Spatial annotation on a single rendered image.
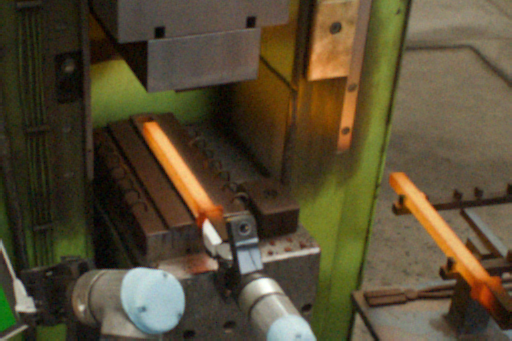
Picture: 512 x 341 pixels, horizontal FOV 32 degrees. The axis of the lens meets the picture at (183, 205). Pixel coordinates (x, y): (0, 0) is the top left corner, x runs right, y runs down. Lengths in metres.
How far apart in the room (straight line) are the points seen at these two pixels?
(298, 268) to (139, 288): 0.76
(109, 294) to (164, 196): 0.67
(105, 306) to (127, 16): 0.52
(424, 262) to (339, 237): 1.30
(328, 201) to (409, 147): 2.10
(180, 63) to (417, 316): 0.79
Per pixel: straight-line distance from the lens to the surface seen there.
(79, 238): 1.78
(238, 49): 1.51
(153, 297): 1.04
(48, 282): 1.21
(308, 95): 1.80
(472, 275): 1.63
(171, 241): 1.66
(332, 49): 1.75
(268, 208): 1.73
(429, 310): 1.96
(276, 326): 1.40
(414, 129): 4.20
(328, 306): 2.18
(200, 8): 1.45
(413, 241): 3.43
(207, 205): 1.66
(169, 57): 1.47
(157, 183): 1.76
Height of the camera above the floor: 1.94
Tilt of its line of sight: 34 degrees down
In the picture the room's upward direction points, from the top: 2 degrees clockwise
